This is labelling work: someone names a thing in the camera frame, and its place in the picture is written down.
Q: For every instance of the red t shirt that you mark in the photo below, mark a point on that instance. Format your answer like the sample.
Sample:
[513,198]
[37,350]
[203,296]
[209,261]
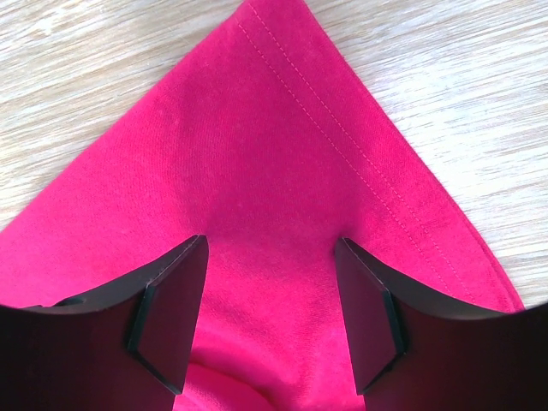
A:
[263,139]

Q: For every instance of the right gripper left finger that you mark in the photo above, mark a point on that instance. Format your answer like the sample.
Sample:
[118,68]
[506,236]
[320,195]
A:
[124,345]

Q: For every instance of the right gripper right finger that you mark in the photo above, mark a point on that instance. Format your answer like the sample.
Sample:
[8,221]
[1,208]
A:
[414,348]

